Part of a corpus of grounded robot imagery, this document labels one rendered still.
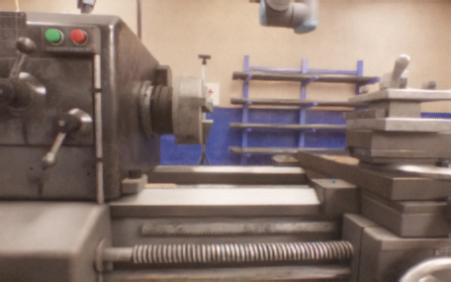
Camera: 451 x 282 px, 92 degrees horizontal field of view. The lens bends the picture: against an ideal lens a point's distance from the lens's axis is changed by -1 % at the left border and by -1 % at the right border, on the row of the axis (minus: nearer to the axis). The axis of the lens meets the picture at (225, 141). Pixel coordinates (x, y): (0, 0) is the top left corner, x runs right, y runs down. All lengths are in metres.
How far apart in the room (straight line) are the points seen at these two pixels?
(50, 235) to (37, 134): 0.25
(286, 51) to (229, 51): 0.98
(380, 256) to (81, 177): 0.74
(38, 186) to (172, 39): 3.64
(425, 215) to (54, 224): 0.83
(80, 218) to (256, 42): 3.86
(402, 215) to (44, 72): 0.89
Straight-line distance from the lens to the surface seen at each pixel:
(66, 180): 0.70
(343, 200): 0.71
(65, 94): 0.67
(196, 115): 0.72
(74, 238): 0.61
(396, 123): 0.67
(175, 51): 4.07
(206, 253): 0.61
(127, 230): 0.72
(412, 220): 0.66
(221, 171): 0.98
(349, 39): 4.79
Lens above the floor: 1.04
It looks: 4 degrees down
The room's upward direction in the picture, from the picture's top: 1 degrees clockwise
